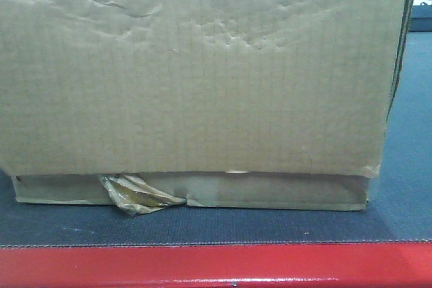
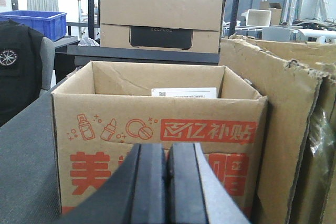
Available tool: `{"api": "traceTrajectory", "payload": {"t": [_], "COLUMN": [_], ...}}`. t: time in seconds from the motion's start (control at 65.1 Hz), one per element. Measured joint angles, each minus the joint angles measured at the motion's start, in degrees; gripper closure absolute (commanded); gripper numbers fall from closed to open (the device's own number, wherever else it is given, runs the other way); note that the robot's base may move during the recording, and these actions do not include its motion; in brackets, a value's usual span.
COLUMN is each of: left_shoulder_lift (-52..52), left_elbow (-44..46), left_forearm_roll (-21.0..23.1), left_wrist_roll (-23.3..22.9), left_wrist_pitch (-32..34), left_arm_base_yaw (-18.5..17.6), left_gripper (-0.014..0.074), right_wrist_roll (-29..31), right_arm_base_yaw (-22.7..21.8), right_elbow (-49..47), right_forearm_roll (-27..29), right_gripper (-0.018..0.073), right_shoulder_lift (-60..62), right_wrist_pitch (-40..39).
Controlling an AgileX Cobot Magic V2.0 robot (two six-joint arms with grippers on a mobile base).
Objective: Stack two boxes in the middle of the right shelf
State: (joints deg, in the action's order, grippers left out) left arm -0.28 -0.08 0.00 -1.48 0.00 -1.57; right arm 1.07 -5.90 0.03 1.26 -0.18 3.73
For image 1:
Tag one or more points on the large brown cardboard box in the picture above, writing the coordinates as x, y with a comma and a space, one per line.
279, 104

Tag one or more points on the crumpled brown packing tape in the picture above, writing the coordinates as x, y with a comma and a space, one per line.
134, 196

